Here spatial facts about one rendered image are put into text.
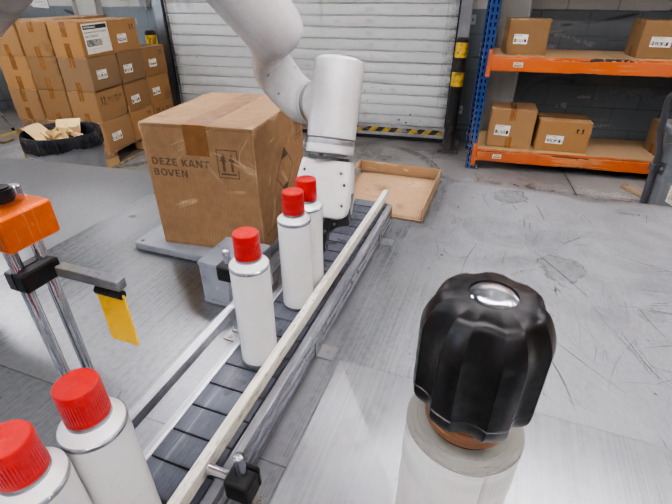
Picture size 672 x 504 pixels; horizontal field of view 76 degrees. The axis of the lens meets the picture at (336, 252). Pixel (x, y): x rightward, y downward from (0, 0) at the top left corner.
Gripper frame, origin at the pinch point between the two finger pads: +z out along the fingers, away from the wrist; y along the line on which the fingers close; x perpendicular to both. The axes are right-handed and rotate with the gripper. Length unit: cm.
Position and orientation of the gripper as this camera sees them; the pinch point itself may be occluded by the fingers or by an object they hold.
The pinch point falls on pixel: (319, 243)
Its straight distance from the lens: 78.7
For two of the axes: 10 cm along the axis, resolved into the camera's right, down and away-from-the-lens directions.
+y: 9.4, 1.8, -2.9
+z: -1.2, 9.7, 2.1
